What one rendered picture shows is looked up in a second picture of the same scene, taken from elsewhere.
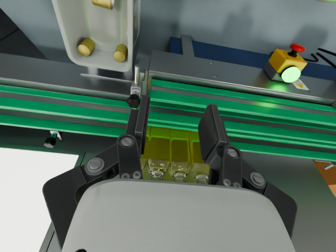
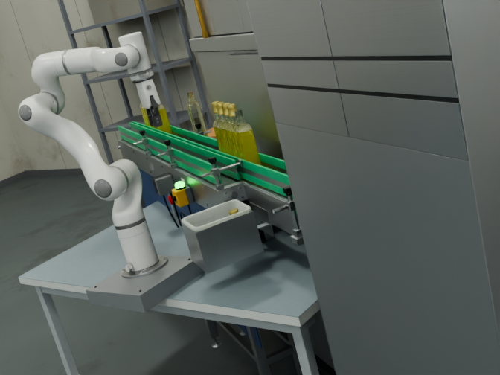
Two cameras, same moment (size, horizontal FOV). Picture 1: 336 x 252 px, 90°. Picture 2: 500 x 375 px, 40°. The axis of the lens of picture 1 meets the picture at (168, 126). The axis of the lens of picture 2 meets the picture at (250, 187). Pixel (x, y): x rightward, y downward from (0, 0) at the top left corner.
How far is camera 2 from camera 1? 246 cm
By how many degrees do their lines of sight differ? 59
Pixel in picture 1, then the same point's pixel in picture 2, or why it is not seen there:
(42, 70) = (280, 214)
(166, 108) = (232, 171)
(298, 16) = (170, 242)
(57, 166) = not seen: hidden behind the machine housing
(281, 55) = (178, 197)
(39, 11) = (288, 294)
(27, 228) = not seen: hidden behind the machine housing
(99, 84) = (257, 197)
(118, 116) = (246, 164)
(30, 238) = not seen: hidden behind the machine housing
